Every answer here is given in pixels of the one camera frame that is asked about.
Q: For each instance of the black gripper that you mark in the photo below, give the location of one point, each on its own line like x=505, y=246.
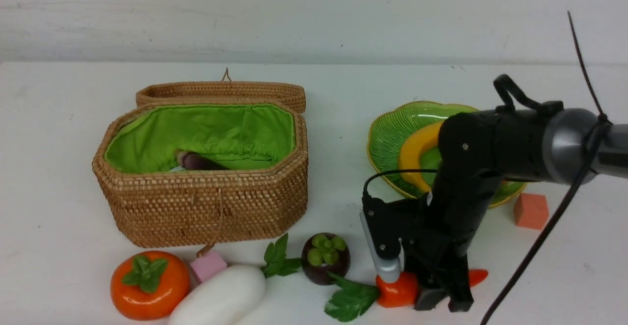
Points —
x=437, y=232

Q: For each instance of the red toy carrot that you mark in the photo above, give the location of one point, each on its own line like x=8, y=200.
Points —
x=354, y=299

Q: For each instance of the purple toy mangosteen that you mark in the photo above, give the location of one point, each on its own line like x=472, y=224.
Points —
x=324, y=254

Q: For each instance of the yellow toy banana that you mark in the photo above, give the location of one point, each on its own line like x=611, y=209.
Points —
x=411, y=151

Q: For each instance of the white toy radish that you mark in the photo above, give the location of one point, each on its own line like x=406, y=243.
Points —
x=231, y=294

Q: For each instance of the purple toy eggplant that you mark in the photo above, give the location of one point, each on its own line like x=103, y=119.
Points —
x=192, y=161

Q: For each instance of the orange toy persimmon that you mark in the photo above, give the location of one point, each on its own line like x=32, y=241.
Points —
x=149, y=285

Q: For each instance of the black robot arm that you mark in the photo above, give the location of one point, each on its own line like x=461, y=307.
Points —
x=481, y=149

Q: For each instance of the orange foam cube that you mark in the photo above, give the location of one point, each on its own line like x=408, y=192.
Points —
x=531, y=211

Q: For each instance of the green glass leaf plate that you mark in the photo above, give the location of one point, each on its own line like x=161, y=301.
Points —
x=389, y=132

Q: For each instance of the pink foam cube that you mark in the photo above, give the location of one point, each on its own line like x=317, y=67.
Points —
x=208, y=265

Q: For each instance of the woven wicker basket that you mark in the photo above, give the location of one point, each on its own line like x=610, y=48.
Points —
x=156, y=203

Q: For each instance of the wicker basket lid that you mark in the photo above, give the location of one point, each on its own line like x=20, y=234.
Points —
x=291, y=96

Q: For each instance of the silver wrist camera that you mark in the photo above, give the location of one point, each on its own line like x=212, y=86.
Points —
x=388, y=270

